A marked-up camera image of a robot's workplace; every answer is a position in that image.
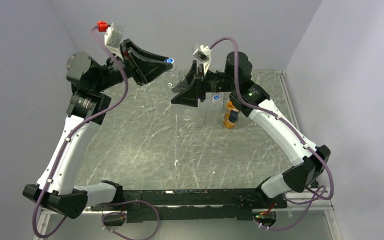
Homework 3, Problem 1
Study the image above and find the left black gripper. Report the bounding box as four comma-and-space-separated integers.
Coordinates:
94, 39, 173, 93

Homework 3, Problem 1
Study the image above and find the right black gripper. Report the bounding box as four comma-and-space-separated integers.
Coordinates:
171, 61, 237, 108

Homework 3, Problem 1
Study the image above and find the clear plastic bottle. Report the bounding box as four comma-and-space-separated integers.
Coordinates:
204, 92, 224, 126
166, 65, 206, 128

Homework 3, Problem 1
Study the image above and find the blue bottle cap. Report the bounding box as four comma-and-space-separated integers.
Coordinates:
164, 58, 175, 64
211, 94, 222, 103

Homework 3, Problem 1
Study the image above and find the orange juice bottle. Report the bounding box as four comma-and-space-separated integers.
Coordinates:
223, 100, 240, 129

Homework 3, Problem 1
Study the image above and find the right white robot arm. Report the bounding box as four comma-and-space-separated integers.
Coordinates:
171, 51, 331, 208

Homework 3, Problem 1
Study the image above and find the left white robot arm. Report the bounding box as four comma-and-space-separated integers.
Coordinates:
22, 39, 174, 219

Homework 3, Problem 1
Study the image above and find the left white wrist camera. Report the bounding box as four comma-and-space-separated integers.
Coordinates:
96, 21, 123, 58

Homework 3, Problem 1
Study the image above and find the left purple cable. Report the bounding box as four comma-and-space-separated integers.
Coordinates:
31, 26, 129, 239

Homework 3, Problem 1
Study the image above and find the purple cable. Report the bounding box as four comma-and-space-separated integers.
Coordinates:
210, 36, 335, 202
31, 26, 129, 239

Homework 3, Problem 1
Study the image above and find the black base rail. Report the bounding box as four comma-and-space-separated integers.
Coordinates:
90, 188, 288, 223

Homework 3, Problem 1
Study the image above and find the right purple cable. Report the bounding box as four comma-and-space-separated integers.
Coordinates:
210, 36, 335, 202

